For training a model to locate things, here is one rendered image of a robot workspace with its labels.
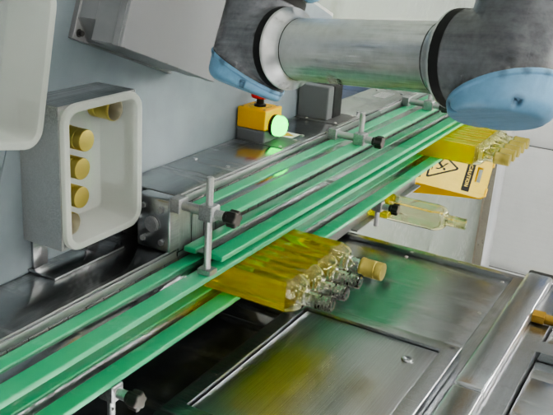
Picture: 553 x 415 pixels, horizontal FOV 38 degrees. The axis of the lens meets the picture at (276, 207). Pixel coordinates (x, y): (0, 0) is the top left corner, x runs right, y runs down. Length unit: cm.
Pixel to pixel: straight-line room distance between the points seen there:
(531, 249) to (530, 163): 79
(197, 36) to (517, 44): 64
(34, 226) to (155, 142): 33
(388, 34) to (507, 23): 16
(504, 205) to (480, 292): 565
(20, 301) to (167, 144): 46
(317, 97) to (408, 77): 96
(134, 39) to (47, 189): 26
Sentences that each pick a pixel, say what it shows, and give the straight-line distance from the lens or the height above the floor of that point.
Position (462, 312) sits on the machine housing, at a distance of 175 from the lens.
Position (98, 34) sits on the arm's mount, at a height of 80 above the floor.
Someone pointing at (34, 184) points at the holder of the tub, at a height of 78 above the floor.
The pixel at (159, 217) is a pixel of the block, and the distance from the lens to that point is 134.
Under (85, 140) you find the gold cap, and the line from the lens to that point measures 123.
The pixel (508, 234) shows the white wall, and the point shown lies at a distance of 756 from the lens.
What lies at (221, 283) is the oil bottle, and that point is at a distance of 141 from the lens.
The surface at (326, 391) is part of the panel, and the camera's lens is 135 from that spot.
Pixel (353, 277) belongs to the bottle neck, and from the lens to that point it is 143.
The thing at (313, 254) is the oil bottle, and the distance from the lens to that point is 147.
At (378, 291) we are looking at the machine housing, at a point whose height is 107.
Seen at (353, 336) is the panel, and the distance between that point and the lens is 152.
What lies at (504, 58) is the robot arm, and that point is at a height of 142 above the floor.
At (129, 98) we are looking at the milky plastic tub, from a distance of 125.
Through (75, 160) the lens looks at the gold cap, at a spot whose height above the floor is 81.
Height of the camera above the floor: 162
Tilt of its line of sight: 26 degrees down
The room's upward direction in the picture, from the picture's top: 104 degrees clockwise
